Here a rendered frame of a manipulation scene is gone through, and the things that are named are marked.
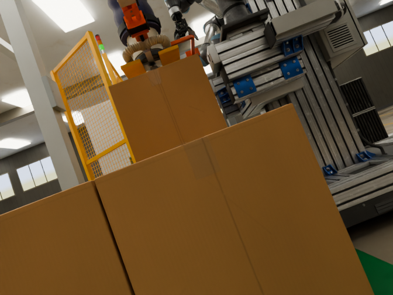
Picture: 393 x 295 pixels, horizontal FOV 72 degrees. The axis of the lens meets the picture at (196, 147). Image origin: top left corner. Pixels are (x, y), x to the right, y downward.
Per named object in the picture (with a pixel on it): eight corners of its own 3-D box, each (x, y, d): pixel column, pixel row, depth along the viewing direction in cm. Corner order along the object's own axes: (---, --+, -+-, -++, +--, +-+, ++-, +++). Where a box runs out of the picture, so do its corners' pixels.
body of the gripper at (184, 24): (177, 30, 169) (170, 13, 170) (178, 37, 177) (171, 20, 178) (188, 26, 169) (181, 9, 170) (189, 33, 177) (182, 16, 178)
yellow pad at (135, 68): (137, 91, 160) (134, 82, 160) (152, 84, 160) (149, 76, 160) (120, 69, 126) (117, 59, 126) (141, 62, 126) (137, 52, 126)
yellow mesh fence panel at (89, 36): (110, 253, 285) (45, 74, 301) (117, 249, 294) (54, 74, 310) (167, 241, 237) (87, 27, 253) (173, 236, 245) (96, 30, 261)
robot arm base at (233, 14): (253, 31, 137) (245, 13, 137) (259, 14, 122) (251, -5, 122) (225, 41, 137) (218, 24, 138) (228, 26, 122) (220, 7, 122)
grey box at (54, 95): (61, 112, 259) (51, 84, 261) (66, 110, 259) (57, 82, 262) (51, 107, 239) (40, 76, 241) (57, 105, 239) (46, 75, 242)
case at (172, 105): (159, 174, 168) (137, 115, 171) (219, 151, 169) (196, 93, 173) (141, 177, 108) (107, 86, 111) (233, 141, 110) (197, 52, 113)
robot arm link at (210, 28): (208, 48, 176) (217, 10, 210) (192, 59, 185) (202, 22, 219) (220, 61, 183) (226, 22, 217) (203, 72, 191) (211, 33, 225)
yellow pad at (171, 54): (166, 79, 160) (164, 71, 161) (182, 73, 161) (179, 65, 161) (159, 55, 126) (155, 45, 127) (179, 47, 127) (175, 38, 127)
